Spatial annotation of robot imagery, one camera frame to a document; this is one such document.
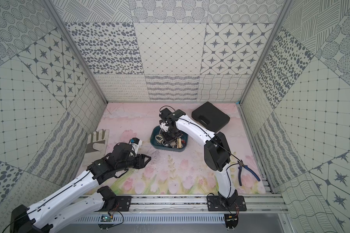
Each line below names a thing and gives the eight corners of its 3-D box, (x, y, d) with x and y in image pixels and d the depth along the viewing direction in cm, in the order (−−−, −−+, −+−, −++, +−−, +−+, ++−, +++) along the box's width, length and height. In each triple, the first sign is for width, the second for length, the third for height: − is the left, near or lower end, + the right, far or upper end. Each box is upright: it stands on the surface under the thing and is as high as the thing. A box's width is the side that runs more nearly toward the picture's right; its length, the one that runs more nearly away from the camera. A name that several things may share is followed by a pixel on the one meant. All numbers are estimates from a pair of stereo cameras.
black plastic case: (214, 134, 103) (215, 129, 98) (191, 116, 113) (192, 111, 109) (229, 120, 111) (231, 115, 106) (206, 105, 122) (207, 100, 117)
